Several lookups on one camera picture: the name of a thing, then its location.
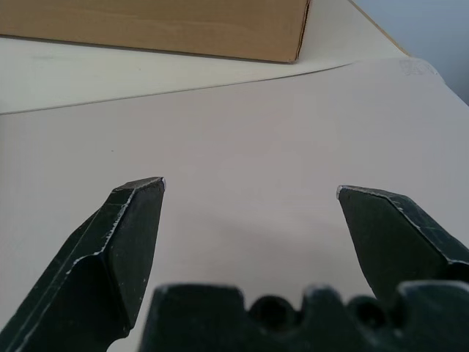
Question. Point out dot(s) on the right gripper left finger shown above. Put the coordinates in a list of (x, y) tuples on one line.
[(110, 264)]

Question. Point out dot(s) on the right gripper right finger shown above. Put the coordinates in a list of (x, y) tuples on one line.
[(395, 242)]

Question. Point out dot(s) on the large printed cardboard box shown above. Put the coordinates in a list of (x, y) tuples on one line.
[(165, 25)]

